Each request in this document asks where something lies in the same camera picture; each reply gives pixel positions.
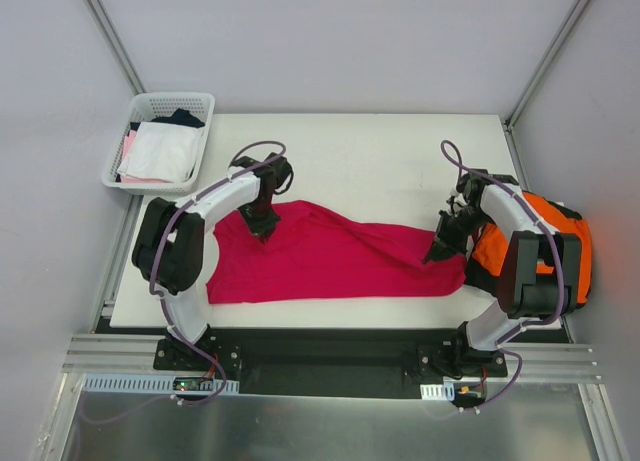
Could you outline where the magenta t shirt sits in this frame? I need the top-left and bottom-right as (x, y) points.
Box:
(206, 200), (466, 305)

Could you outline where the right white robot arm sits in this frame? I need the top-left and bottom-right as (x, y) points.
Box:
(423, 170), (582, 379)

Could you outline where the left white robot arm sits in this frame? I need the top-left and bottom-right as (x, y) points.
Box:
(132, 153), (293, 370)

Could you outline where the orange folded t shirt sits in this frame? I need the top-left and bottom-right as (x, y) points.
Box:
(469, 190), (594, 305)

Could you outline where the black folded t shirt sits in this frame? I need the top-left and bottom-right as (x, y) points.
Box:
(462, 193), (594, 312)

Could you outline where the white cloth in basket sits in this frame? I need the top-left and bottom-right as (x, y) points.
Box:
(117, 122), (204, 183)

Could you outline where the dark navy cloth in basket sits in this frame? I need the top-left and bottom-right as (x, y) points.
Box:
(152, 108), (205, 129)

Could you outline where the pink cloth in basket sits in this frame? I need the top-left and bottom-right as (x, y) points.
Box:
(118, 130), (166, 183)

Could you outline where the white plastic basket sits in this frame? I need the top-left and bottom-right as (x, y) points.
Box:
(101, 92), (215, 195)

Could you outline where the right white cable duct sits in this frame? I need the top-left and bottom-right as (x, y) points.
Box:
(420, 383), (455, 402)

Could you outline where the white cable duct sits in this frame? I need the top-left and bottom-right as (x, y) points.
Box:
(420, 383), (455, 402)
(84, 374), (240, 396)

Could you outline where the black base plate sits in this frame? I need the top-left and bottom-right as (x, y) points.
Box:
(94, 320), (571, 400)

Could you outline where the aluminium front rail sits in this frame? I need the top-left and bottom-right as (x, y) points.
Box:
(61, 334), (605, 384)

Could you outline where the left white cable duct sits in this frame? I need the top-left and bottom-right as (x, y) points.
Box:
(84, 374), (240, 396)

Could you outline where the right aluminium frame post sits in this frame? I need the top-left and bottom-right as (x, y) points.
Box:
(503, 0), (594, 133)

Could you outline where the aluminium frame post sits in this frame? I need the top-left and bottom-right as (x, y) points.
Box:
(503, 0), (594, 133)
(83, 0), (146, 95)

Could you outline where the left aluminium frame post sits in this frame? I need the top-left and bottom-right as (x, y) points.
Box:
(83, 0), (146, 95)

